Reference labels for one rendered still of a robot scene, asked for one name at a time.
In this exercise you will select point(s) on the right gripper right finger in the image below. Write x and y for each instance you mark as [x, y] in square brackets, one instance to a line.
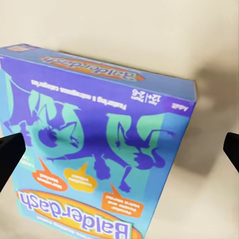
[231, 148]

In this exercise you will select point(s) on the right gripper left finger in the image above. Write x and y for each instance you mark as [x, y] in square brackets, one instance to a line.
[12, 148]

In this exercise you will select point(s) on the board game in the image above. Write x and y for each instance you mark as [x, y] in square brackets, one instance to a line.
[100, 139]

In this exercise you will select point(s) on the bed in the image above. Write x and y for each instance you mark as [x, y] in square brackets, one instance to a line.
[194, 40]

